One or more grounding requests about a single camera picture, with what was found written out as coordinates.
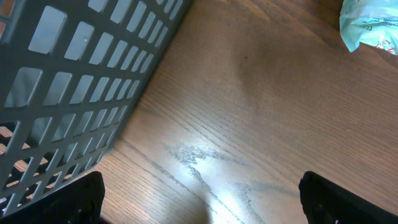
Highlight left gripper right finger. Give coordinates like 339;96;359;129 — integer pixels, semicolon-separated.
298;171;397;224

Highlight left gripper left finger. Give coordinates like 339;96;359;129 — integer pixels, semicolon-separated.
1;171;105;224

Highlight teal tissue pack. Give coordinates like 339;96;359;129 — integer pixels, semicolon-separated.
340;0;397;55

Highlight grey plastic basket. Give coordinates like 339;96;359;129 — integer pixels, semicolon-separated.
1;0;191;217

